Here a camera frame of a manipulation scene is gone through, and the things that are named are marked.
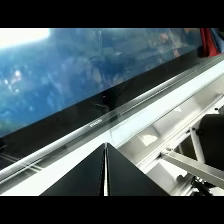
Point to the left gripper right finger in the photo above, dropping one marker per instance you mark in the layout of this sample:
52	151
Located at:
128	178

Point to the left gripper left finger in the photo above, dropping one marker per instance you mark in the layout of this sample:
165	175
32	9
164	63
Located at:
85	178

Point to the red garment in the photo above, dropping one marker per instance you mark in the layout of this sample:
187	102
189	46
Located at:
208	41

